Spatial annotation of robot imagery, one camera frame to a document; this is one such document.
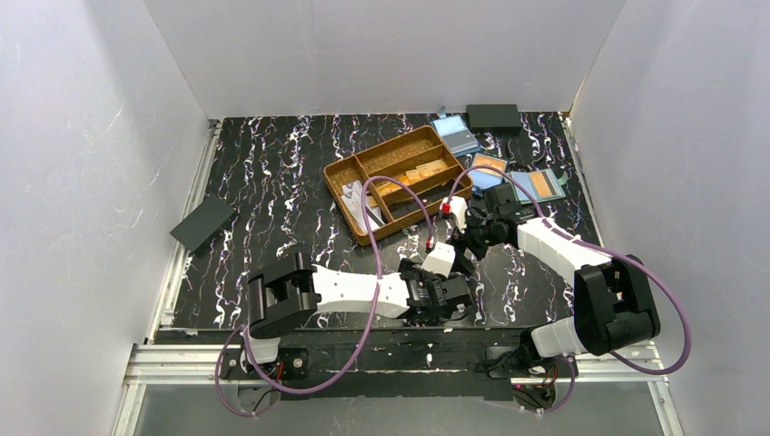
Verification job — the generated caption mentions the green card wallet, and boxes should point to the green card wallet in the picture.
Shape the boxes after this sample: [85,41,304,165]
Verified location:
[510,168,566,204]

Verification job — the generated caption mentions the dark grey card case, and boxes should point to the dark grey card case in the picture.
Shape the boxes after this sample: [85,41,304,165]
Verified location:
[170,195,236,252]

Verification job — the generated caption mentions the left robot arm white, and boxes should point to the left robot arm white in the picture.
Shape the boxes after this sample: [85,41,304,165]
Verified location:
[244,253,474,364]

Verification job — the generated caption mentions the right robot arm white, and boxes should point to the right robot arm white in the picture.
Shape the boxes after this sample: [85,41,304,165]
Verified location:
[453,211,660,362]

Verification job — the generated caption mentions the black cards in tray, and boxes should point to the black cards in tray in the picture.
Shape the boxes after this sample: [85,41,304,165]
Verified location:
[389,183,451,219]

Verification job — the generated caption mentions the blue card holder orange card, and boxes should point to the blue card holder orange card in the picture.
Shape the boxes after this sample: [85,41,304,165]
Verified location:
[468,153,508,198]

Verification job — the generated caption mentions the tan cards in tray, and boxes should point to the tan cards in tray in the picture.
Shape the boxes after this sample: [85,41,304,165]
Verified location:
[375,159,449,196]

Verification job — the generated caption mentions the light blue card holder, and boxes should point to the light blue card holder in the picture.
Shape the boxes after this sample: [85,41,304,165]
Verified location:
[430,114,480,157]

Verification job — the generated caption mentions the white cards in tray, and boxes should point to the white cards in tray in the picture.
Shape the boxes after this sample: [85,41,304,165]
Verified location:
[341,180,386,234]

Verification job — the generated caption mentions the brown woven organizer tray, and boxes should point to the brown woven organizer tray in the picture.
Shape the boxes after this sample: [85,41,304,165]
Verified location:
[323,125,473,246]

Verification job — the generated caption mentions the black box at back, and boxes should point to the black box at back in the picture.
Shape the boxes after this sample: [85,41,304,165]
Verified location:
[466,104,523,131]

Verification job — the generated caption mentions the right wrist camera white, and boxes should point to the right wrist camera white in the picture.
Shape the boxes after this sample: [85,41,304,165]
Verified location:
[439,196,468,233]

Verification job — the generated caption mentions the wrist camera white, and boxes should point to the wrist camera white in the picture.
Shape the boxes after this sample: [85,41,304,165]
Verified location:
[439,196,468,233]
[420,238,456,278]

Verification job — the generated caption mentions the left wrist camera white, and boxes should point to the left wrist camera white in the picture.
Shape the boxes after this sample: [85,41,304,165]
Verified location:
[420,238,456,278]

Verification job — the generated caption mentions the aluminium frame rail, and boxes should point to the aluminium frame rail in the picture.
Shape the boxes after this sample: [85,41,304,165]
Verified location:
[111,120,221,436]

